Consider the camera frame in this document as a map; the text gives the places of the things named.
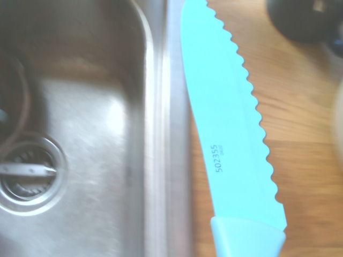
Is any turquoise serrated knife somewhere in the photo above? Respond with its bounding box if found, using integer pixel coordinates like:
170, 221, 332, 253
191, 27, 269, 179
180, 0, 288, 257

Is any stainless steel double sink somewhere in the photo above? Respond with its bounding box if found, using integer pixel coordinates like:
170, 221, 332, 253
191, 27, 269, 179
0, 0, 194, 257

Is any metal sink drain strainer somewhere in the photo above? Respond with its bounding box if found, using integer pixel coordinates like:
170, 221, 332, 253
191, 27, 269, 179
0, 135, 68, 216

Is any metal utensil in drain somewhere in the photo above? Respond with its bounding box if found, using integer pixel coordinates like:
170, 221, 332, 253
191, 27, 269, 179
0, 163, 58, 178

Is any white bowl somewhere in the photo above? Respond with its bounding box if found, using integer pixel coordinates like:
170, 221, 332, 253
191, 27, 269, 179
331, 79, 343, 154

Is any black rounded object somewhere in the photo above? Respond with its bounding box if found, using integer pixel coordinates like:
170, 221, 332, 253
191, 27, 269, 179
266, 0, 343, 44

